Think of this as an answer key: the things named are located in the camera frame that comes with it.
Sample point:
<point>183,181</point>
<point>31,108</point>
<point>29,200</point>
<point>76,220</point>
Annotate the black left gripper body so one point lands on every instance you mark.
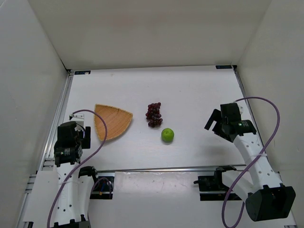
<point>86,137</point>

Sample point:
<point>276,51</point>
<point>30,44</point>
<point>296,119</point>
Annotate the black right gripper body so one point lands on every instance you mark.
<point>219,125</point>

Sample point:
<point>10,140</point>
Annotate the green fake apple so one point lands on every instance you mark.
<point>167,135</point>

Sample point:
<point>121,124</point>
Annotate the dark red grape bunch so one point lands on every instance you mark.
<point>153,115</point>

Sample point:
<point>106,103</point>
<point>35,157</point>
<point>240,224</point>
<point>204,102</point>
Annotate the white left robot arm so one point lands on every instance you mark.
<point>70,206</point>

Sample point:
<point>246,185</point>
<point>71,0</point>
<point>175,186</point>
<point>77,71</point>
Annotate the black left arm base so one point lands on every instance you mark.
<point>103,189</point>

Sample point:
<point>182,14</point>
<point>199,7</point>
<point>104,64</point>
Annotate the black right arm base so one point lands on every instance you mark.
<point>211,187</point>

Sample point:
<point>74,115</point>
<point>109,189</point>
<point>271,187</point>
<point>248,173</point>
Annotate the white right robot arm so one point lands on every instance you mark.
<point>265,197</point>

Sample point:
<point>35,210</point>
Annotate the woven triangular fruit basket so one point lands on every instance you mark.
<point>117,120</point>

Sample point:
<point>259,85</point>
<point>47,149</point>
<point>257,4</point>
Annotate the blue right corner label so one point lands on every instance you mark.
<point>223,66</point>

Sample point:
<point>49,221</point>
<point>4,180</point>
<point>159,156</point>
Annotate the blue corner label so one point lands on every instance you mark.
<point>223,66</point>
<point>87,72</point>

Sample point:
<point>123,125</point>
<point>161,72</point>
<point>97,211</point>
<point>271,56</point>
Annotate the blue left corner label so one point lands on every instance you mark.
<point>87,72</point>

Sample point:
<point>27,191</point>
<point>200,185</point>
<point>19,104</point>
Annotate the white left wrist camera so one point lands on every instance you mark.
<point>79,119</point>

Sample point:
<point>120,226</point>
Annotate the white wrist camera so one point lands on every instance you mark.
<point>241,109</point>
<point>79,119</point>

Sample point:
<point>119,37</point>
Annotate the aluminium left rail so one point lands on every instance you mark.
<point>46,150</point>

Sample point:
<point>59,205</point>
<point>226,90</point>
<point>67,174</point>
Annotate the aluminium rail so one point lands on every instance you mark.
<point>46,150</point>
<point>170,169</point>

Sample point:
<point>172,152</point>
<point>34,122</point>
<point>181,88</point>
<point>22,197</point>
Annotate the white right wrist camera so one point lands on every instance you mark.
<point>241,109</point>

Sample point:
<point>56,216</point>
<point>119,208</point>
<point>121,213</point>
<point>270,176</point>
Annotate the aluminium front rail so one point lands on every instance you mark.
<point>170,169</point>

